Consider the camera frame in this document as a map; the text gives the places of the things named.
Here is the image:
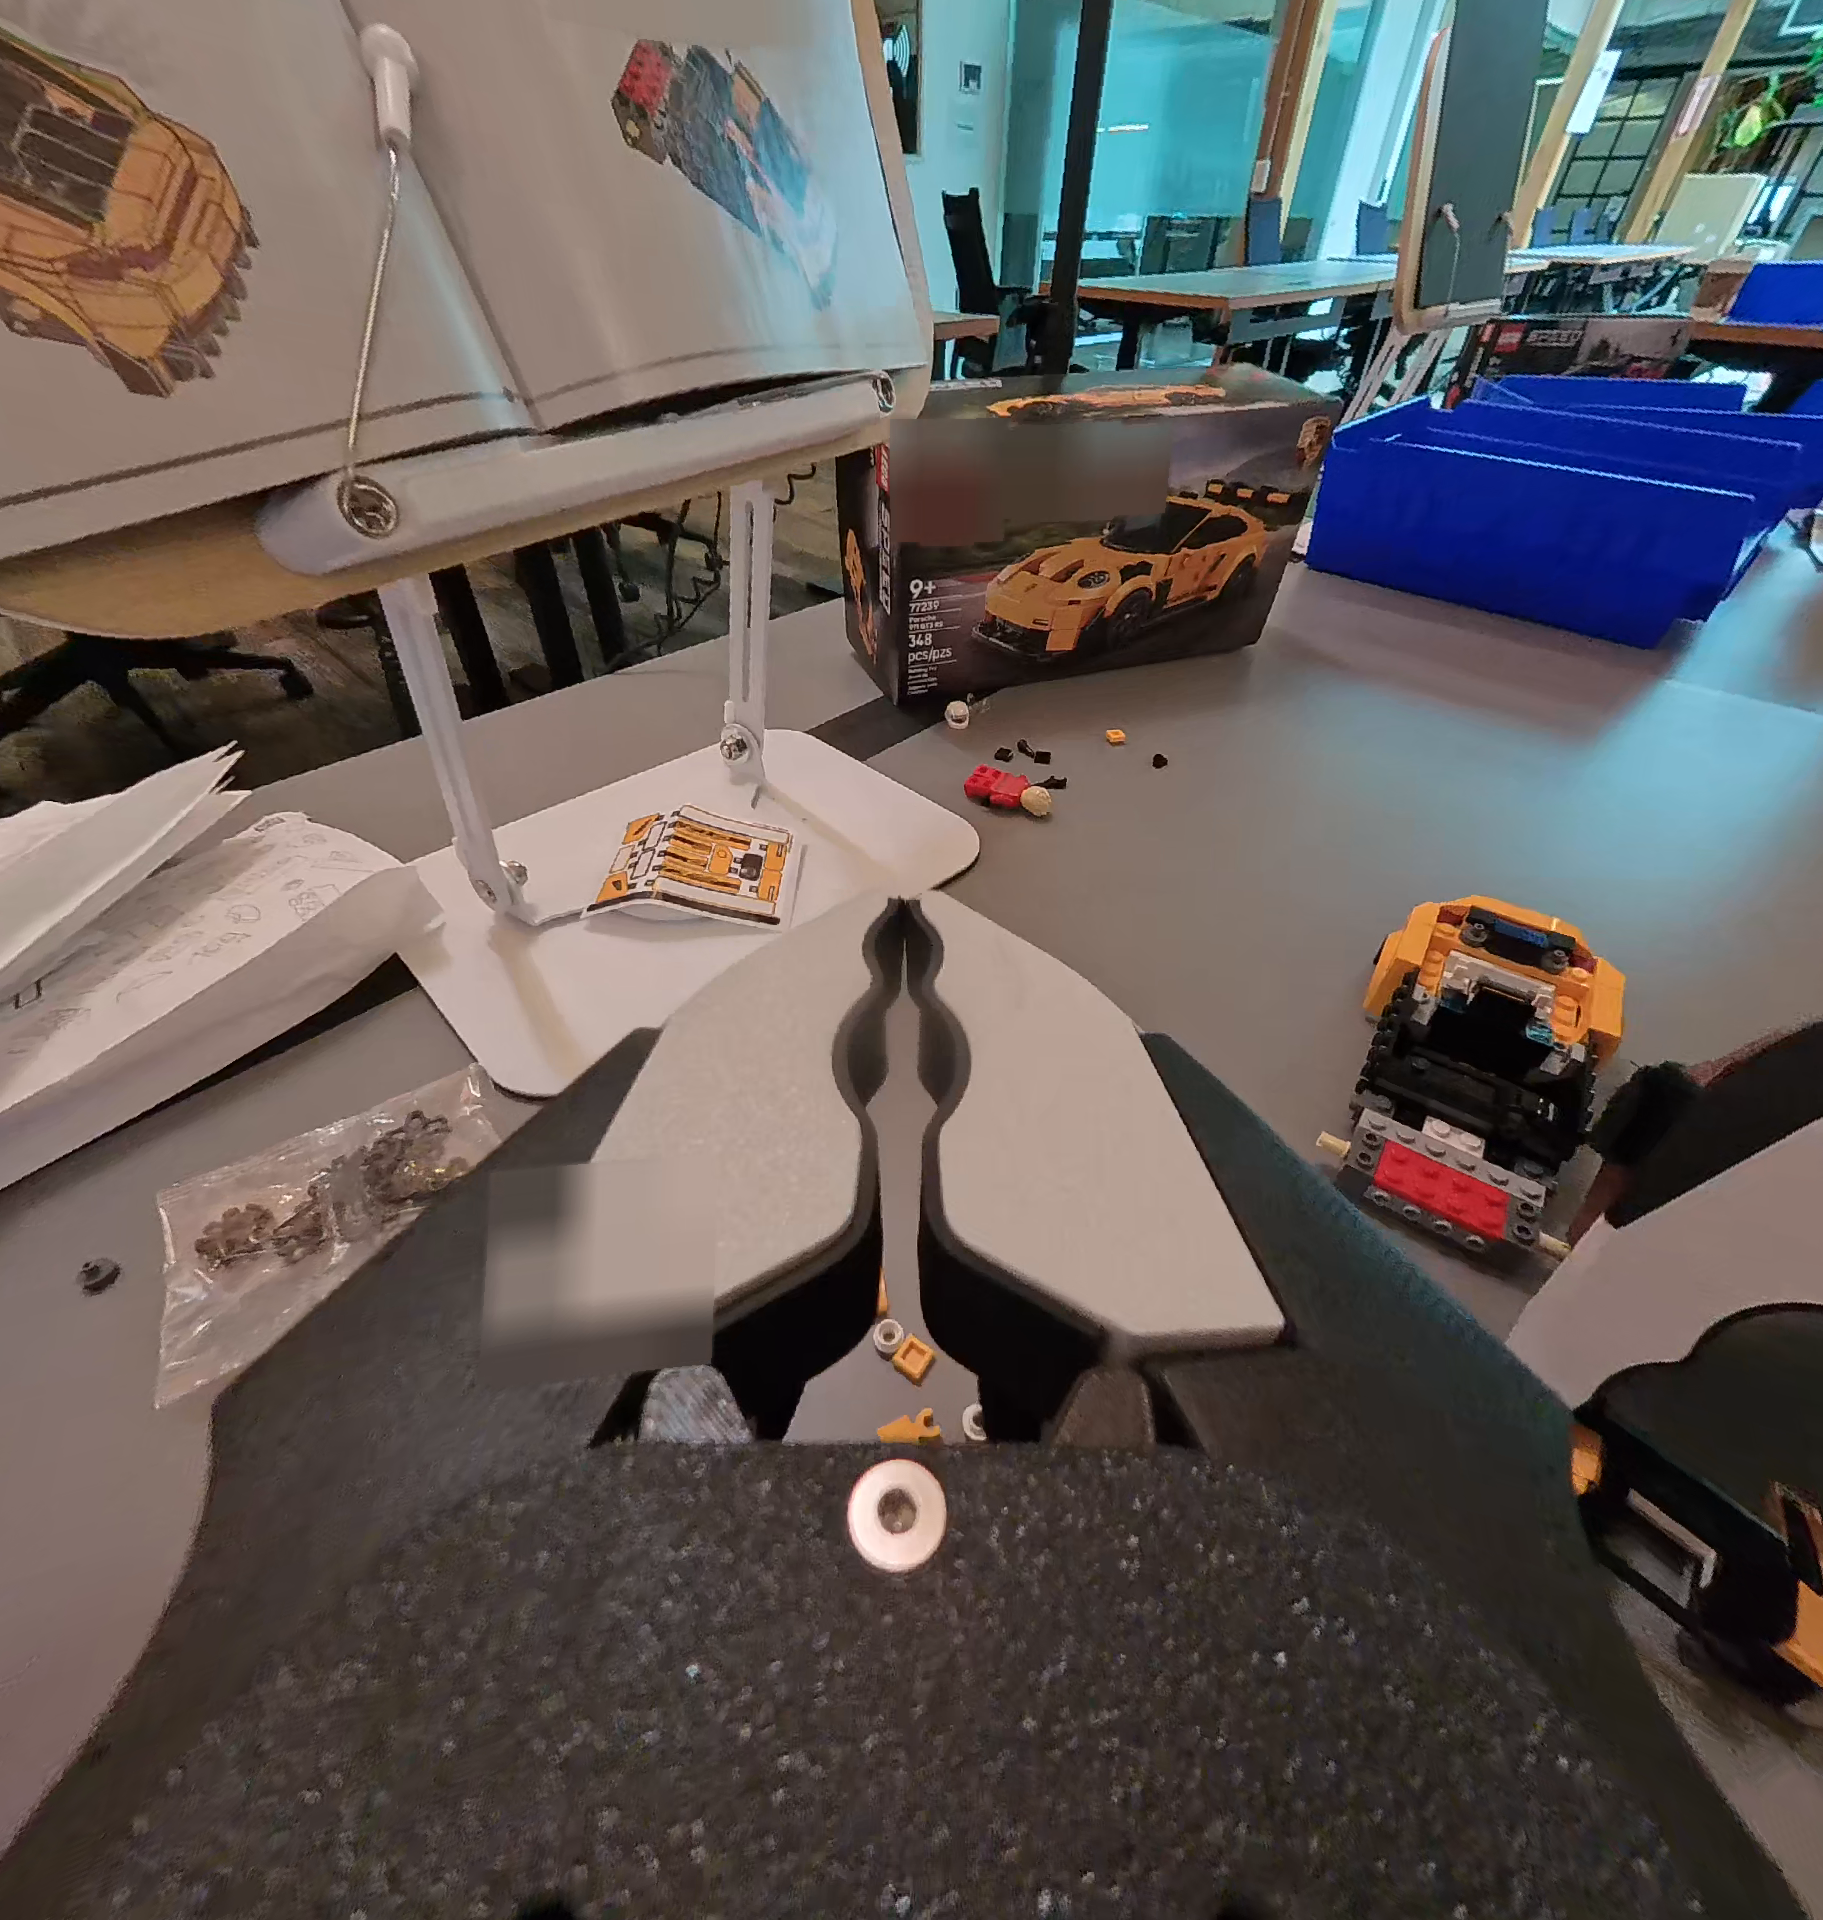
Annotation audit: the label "black metal pole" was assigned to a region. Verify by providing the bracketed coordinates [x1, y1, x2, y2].
[1050, 0, 1118, 377]

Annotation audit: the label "white printed paper bag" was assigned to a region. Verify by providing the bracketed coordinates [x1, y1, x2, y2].
[0, 810, 444, 1220]
[0, 743, 254, 1037]

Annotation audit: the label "small orange lego pieces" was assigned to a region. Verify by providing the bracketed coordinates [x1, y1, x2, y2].
[870, 1266, 992, 1451]

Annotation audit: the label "black lego car box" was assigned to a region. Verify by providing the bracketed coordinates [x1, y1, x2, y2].
[836, 362, 1347, 710]

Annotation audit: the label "clear plastic parts bag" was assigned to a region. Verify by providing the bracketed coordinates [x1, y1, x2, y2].
[152, 1061, 502, 1410]

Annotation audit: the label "lego instruction booklet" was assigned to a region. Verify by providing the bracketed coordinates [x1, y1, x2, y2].
[0, 0, 938, 530]

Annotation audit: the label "long office desk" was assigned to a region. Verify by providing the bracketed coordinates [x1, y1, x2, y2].
[1074, 253, 1549, 379]

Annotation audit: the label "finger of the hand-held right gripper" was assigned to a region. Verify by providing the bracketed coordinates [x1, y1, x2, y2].
[1505, 1115, 1823, 1411]

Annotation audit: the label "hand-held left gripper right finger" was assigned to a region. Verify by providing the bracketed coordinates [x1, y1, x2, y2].
[900, 894, 1291, 1362]

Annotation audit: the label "orange sticker sheet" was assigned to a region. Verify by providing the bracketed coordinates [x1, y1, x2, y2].
[588, 804, 802, 926]

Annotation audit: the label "black office chair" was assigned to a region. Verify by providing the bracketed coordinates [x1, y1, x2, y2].
[0, 625, 316, 799]
[938, 186, 1058, 379]

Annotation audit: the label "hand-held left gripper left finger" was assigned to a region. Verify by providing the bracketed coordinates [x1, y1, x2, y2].
[594, 894, 914, 1325]

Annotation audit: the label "orange and black lego car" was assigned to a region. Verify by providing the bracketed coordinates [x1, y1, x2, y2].
[1315, 894, 1629, 1262]

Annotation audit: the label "scattered small black lego pieces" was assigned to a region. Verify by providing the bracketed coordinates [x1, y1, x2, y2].
[996, 731, 1176, 791]

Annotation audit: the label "orange lego roof assembly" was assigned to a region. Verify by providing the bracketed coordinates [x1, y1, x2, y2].
[1567, 1410, 1823, 1707]

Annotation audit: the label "dark lego box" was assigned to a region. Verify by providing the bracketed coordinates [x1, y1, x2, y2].
[1451, 312, 1695, 409]

